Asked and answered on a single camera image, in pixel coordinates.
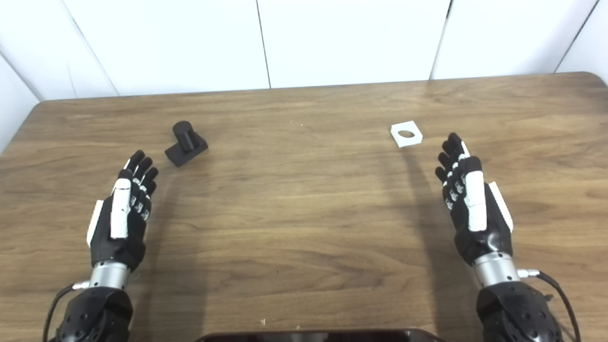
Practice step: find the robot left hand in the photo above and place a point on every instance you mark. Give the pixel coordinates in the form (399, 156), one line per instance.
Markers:
(121, 237)

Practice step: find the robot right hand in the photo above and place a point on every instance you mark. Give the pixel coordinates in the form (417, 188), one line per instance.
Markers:
(479, 237)

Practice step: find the black peg with square base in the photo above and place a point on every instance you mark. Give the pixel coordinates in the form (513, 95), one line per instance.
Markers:
(185, 142)

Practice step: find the white square piece with hole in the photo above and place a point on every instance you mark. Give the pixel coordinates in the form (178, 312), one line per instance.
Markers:
(415, 141)

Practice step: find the dark glossy robot chest edge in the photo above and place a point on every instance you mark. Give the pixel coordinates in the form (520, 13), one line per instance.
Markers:
(318, 336)

